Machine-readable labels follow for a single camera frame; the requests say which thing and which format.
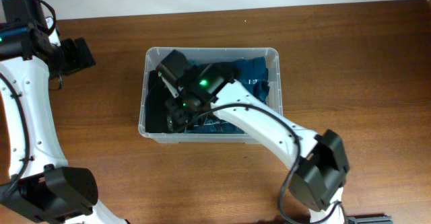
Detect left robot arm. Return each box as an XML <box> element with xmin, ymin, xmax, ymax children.
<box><xmin>1</xmin><ymin>0</ymin><xmax>122</xmax><ymax>223</ymax></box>

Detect dark blue jeans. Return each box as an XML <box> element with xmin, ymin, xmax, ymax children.
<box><xmin>184</xmin><ymin>115</ymin><xmax>244</xmax><ymax>134</ymax></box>

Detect blue taped shirt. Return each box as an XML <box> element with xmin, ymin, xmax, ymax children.
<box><xmin>180</xmin><ymin>57</ymin><xmax>269</xmax><ymax>111</ymax></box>

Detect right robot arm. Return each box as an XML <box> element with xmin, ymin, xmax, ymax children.
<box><xmin>156</xmin><ymin>50</ymin><xmax>350</xmax><ymax>223</ymax></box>

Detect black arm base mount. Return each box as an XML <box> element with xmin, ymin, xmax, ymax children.
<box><xmin>347</xmin><ymin>216</ymin><xmax>393</xmax><ymax>224</ymax></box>

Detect left black camera cable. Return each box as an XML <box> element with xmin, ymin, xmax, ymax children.
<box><xmin>0</xmin><ymin>0</ymin><xmax>63</xmax><ymax>201</ymax></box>

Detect clear plastic storage bin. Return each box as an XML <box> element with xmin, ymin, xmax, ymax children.
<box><xmin>138</xmin><ymin>47</ymin><xmax>283</xmax><ymax>144</ymax></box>

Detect black taped shirt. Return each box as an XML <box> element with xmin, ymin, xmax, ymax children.
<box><xmin>144</xmin><ymin>70</ymin><xmax>185</xmax><ymax>133</ymax></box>

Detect dark grey taped shirt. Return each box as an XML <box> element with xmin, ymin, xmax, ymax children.
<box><xmin>201</xmin><ymin>62</ymin><xmax>240</xmax><ymax>80</ymax></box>

